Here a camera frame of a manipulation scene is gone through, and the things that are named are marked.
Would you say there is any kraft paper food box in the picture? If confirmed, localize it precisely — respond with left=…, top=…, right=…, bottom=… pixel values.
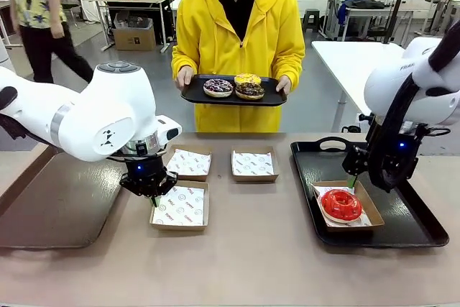
left=231, top=145, right=280, bottom=183
left=165, top=144, right=213, bottom=183
left=309, top=179, right=385, bottom=233
left=149, top=180, right=211, bottom=232

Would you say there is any black slanted pole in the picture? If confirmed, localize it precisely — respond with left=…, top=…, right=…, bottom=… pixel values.
left=382, top=0, right=413, bottom=45

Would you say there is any large white table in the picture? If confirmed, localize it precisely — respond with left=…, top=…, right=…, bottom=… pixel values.
left=310, top=40, right=414, bottom=134

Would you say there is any hoodie person's right hand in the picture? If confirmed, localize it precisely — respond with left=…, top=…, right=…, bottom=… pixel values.
left=175, top=66, right=195, bottom=89

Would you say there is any brown tray with handles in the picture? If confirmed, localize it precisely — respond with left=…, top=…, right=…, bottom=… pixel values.
left=0, top=152, right=136, bottom=249

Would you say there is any small black serving tray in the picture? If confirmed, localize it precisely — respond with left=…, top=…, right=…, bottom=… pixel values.
left=180, top=73, right=288, bottom=107

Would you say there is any hoodie person's right forearm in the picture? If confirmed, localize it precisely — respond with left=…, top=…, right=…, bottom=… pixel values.
left=171, top=32, right=203, bottom=77

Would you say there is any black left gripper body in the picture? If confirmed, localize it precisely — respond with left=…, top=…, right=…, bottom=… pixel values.
left=124, top=155, right=170, bottom=193

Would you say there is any dark blue cloth pile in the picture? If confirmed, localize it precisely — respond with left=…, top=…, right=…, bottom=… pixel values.
left=339, top=0, right=386, bottom=11

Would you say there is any black right arm cable sleeve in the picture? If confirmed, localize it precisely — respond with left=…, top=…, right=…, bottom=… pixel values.
left=365, top=19, right=460, bottom=193

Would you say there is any red glazed donut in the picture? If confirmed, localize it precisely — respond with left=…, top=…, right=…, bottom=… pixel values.
left=319, top=188, right=363, bottom=224

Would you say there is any chocolate glazed donut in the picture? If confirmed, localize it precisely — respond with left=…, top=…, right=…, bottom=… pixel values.
left=235, top=82, right=266, bottom=101

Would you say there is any hoodie person's left forearm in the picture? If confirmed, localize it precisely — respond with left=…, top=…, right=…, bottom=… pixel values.
left=275, top=32, right=306, bottom=83

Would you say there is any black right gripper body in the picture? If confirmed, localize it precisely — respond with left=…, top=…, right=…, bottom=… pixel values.
left=387, top=130, right=420, bottom=182

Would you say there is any yellow sprinkled donut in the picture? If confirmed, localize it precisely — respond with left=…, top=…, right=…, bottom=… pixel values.
left=234, top=73, right=262, bottom=87

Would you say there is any hoodie person's left hand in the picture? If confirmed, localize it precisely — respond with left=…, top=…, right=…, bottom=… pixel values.
left=275, top=75, right=292, bottom=93

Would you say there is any brown cardboard box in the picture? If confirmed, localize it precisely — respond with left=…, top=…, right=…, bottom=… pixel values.
left=113, top=25, right=157, bottom=52

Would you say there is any large black tray with handles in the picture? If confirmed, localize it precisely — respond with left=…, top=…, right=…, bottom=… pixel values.
left=290, top=137, right=450, bottom=249

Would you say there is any grey cluttered workbench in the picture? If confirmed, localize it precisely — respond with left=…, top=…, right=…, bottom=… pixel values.
left=323, top=0, right=432, bottom=42

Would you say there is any dark plastic stool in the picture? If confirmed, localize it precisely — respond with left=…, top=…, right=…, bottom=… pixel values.
left=300, top=9, right=321, bottom=33

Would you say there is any person in yellow hoodie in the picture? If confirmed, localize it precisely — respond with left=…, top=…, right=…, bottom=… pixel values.
left=171, top=0, right=306, bottom=134

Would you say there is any white cylindrical air purifier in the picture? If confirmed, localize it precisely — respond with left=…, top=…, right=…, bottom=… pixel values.
left=0, top=37, right=10, bottom=67

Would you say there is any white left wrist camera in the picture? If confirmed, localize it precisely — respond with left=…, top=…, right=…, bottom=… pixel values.
left=156, top=115, right=183, bottom=147

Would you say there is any dark purple sprinkled donut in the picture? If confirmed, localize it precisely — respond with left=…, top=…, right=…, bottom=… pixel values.
left=203, top=78, right=234, bottom=98

